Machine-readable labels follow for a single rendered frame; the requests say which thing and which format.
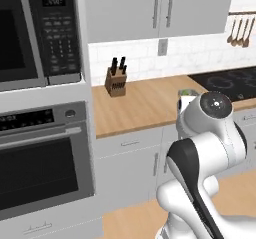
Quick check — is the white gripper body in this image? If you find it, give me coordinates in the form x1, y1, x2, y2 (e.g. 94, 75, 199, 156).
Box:
177, 95, 200, 118

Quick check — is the small green grey object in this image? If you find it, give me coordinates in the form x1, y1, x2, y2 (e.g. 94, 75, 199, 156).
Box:
177, 88, 198, 98

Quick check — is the grey base cupboard door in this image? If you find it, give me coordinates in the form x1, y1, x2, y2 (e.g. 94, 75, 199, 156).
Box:
161, 124, 182, 197
242, 124, 256, 173
95, 146, 162, 214

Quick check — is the black hob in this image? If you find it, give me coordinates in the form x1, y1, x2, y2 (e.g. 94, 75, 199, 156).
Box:
187, 66, 256, 103

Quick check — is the grey drawer front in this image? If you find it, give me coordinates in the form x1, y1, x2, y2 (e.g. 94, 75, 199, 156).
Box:
231, 108, 256, 129
95, 126, 164, 160

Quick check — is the wooden knife block with knives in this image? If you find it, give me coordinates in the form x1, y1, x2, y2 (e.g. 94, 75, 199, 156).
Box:
104, 56, 128, 98

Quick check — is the wooden hanging spoon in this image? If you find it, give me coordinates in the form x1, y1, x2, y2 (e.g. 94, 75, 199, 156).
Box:
226, 17, 237, 45
242, 17, 256, 49
236, 17, 250, 48
231, 17, 243, 47

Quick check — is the steel built-in oven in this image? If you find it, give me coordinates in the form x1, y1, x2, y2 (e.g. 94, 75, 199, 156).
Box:
0, 100, 96, 221

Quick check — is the black steel microwave oven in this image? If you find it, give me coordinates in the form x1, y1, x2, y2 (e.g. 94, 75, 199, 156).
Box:
0, 0, 83, 93

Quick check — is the white drawer under oven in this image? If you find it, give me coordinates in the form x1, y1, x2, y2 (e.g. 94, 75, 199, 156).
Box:
0, 204, 104, 239

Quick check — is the grey wall socket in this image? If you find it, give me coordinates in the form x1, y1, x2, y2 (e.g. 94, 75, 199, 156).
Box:
157, 38, 169, 57

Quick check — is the steel base cupboard handle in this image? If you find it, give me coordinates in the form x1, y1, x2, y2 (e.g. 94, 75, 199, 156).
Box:
162, 156, 169, 175
152, 152, 160, 178

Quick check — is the grey wall cupboard door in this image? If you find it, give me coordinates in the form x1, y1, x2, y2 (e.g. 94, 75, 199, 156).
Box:
82, 0, 163, 44
159, 0, 236, 39

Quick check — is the steel wall cupboard handle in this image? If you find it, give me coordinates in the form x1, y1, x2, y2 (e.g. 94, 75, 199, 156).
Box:
152, 0, 161, 30
165, 0, 175, 29

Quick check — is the brown utensil rail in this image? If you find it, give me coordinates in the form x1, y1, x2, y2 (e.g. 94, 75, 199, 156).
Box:
227, 10, 256, 17

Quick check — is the steel oven door handle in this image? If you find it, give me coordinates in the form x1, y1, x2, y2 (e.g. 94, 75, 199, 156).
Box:
0, 126, 83, 151

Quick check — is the steel microwave door handle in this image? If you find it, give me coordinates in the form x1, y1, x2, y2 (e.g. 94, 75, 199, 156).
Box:
18, 0, 47, 87

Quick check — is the steel drawer handle under oven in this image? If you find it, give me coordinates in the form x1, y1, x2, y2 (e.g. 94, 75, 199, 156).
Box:
22, 220, 53, 235

